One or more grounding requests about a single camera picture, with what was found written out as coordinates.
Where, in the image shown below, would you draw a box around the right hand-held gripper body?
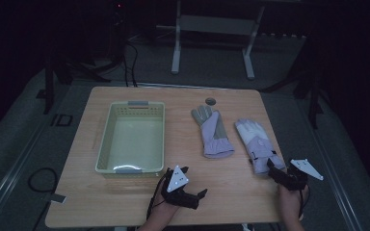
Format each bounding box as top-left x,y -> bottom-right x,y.
276,158 -> 325,193

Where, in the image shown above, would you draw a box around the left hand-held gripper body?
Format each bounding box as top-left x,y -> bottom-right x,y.
160,165 -> 200,211

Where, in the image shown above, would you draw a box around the purple and white glove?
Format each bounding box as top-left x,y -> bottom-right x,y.
234,117 -> 286,176

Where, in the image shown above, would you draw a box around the person's right hand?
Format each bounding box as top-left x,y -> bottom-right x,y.
277,184 -> 310,223

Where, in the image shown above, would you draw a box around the person's left hand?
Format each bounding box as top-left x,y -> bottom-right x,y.
151,192 -> 182,223

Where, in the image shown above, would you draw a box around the purple glove with grey palm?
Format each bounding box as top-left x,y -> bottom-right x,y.
190,104 -> 236,160

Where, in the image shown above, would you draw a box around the light green plastic basket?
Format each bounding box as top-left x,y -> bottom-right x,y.
94,100 -> 167,179

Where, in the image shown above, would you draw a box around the black tripod stand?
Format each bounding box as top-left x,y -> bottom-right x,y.
36,44 -> 114,116
259,32 -> 326,130

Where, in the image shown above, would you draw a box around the white metal stand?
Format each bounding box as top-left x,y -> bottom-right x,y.
155,0 -> 267,81

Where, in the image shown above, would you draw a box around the dark equipment with red light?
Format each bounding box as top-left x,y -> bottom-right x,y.
108,0 -> 128,66

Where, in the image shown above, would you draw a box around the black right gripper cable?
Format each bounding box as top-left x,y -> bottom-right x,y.
298,189 -> 310,219

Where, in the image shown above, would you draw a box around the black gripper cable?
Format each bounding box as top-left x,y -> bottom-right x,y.
298,189 -> 310,219
145,168 -> 170,220

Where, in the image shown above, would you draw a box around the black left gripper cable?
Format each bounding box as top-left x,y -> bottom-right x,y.
145,168 -> 170,220

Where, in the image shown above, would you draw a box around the black hanging cables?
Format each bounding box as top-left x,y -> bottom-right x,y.
120,39 -> 140,89

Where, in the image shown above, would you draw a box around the black looped floor cable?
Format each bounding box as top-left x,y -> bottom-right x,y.
27,167 -> 60,194

